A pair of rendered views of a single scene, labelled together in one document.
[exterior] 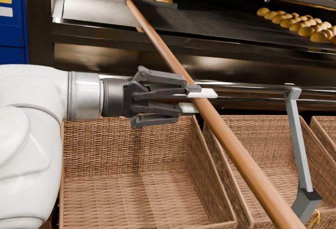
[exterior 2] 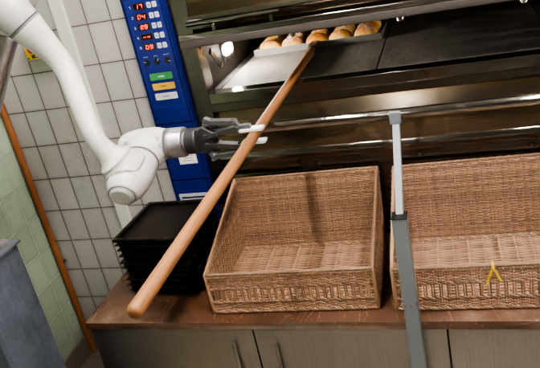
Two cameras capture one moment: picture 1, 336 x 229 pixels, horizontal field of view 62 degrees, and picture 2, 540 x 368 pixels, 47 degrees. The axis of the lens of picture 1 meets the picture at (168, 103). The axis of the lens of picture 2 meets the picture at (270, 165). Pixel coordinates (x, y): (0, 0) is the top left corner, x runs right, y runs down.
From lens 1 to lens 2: 1.40 m
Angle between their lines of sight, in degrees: 37
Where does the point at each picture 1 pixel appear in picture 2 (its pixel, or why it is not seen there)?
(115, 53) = not seen: hidden behind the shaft
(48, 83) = (150, 135)
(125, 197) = (297, 262)
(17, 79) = (137, 135)
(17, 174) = (121, 170)
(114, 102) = (188, 141)
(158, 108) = (223, 144)
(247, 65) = (435, 93)
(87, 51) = (246, 114)
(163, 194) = (341, 261)
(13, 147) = (119, 159)
